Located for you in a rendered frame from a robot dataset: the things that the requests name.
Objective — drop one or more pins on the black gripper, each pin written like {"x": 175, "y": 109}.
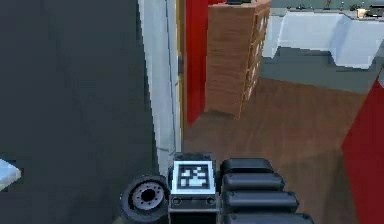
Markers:
{"x": 146, "y": 197}

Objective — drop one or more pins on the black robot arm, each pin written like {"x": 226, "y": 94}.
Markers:
{"x": 253, "y": 193}

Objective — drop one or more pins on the brown wooden chest of drawers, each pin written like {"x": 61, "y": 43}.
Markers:
{"x": 230, "y": 60}

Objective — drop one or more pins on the white worktop counter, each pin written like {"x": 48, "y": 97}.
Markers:
{"x": 330, "y": 33}

